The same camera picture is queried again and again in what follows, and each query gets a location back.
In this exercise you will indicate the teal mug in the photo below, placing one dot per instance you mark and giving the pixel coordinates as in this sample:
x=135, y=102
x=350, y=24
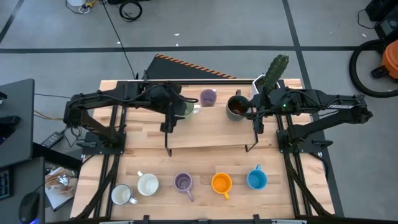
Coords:
x=121, y=195

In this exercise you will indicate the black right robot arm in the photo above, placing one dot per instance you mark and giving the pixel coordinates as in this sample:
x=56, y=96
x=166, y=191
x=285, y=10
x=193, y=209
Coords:
x=326, y=102

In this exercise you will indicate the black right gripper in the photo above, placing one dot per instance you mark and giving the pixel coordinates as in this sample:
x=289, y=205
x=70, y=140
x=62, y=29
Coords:
x=263, y=102

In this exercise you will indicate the green ridged mug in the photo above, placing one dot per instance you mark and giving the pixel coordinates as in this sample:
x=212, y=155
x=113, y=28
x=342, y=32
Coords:
x=189, y=110

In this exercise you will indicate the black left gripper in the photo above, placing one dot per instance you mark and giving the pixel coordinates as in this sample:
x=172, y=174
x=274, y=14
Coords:
x=164, y=98

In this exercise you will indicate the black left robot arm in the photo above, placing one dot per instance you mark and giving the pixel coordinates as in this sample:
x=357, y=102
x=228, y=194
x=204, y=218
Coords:
x=109, y=95

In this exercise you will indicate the white plant pot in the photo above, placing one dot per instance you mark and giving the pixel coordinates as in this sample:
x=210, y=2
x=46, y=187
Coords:
x=255, y=85

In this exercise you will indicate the black power adapter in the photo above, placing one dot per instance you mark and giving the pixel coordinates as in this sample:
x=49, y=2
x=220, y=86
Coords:
x=53, y=140

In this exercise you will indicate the green cactus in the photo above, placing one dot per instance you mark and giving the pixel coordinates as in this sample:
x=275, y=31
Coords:
x=276, y=71

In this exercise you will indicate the dark speckled mug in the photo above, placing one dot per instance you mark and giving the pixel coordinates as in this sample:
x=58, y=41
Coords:
x=235, y=107

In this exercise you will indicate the lilac ridged cup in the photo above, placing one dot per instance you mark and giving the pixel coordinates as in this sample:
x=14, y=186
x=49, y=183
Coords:
x=208, y=99

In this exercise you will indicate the black computer mouse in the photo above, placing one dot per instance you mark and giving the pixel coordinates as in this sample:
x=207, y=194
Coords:
x=29, y=207

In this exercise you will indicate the yellow faceted mug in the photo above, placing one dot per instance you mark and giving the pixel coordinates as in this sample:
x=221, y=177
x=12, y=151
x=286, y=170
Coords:
x=221, y=183

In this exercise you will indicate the orange vacuum cleaner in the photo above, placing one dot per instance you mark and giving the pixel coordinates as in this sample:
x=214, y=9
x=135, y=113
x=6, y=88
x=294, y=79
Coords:
x=352, y=67
x=392, y=59

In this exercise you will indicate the black desk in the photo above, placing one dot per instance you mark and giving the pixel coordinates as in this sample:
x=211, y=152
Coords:
x=17, y=124

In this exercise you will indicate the wooden shelf black frame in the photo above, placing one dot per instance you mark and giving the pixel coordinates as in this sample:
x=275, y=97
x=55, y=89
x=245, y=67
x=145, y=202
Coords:
x=211, y=130

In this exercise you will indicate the black equipment case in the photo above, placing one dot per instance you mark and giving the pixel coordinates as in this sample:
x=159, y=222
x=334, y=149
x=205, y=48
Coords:
x=385, y=18

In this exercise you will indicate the white blue patterned mug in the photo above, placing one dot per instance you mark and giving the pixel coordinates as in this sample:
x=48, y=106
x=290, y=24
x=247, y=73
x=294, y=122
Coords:
x=148, y=185

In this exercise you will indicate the open box with papers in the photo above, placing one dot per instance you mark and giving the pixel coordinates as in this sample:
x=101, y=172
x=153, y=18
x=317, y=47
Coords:
x=60, y=193

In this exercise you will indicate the light blue mug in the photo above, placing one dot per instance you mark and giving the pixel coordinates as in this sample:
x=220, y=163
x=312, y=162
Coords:
x=257, y=180

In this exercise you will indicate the black orange striped ramp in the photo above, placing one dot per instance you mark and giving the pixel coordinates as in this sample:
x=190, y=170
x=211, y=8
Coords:
x=174, y=70

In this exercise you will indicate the white bucket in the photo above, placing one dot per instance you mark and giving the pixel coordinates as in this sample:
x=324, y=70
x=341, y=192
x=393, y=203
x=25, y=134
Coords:
x=76, y=2

